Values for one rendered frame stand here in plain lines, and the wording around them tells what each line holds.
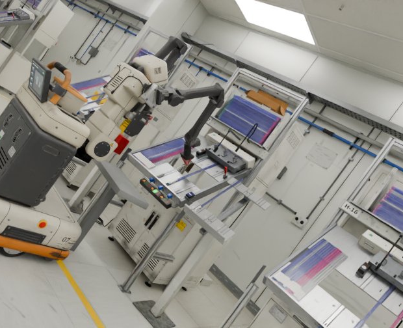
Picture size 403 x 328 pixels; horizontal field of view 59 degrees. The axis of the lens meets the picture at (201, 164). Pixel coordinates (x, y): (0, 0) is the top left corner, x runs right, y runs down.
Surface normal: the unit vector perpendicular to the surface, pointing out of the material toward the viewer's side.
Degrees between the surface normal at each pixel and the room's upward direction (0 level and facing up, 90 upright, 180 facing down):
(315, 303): 44
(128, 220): 90
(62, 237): 90
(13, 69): 90
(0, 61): 90
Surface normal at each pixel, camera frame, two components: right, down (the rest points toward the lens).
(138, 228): -0.49, -0.34
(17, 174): 0.59, 0.44
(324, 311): 0.08, -0.81
